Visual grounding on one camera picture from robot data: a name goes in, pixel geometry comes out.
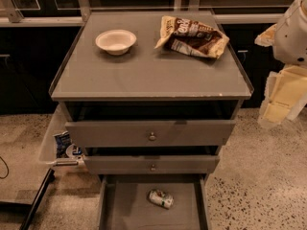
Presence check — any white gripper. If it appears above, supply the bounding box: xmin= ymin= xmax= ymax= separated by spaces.
xmin=254 ymin=24 xmax=307 ymax=128

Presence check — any green white 7up can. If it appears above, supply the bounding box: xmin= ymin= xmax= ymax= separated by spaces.
xmin=148 ymin=189 xmax=174 ymax=209

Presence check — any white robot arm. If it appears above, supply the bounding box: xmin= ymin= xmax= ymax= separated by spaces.
xmin=255 ymin=0 xmax=307 ymax=128

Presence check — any grey drawer cabinet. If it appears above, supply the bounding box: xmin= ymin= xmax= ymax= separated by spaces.
xmin=48 ymin=10 xmax=255 ymax=184

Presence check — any grey top drawer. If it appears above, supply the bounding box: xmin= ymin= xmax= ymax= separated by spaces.
xmin=65 ymin=120 xmax=235 ymax=148

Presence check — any grey drawer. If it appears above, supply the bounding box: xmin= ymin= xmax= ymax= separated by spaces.
xmin=95 ymin=174 xmax=212 ymax=230
xmin=65 ymin=120 xmax=235 ymax=148
xmin=83 ymin=155 xmax=220 ymax=174

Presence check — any round top drawer knob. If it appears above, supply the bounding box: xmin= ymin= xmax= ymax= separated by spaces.
xmin=149 ymin=132 xmax=156 ymax=141

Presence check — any round drawer knob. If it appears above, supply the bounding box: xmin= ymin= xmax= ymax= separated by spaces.
xmin=150 ymin=164 xmax=156 ymax=172
xmin=149 ymin=132 xmax=156 ymax=141

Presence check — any round middle drawer knob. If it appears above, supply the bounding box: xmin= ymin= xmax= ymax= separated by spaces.
xmin=150 ymin=164 xmax=156 ymax=172

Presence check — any grey middle drawer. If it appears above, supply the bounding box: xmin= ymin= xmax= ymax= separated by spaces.
xmin=83 ymin=155 xmax=220 ymax=174

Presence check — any grey bottom drawer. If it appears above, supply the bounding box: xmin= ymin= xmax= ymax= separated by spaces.
xmin=95 ymin=174 xmax=212 ymax=230

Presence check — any brown chip bag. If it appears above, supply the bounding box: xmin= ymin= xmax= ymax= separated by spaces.
xmin=155 ymin=15 xmax=229 ymax=58

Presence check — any white paper bowl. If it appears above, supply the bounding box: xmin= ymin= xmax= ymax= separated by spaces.
xmin=95 ymin=30 xmax=136 ymax=56

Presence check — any clear plastic bin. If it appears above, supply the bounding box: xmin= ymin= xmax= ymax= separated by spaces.
xmin=39 ymin=105 xmax=86 ymax=173

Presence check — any black floor rail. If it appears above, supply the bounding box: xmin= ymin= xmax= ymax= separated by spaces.
xmin=19 ymin=169 xmax=55 ymax=230

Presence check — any black cable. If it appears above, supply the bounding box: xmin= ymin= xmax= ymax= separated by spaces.
xmin=0 ymin=156 xmax=11 ymax=180

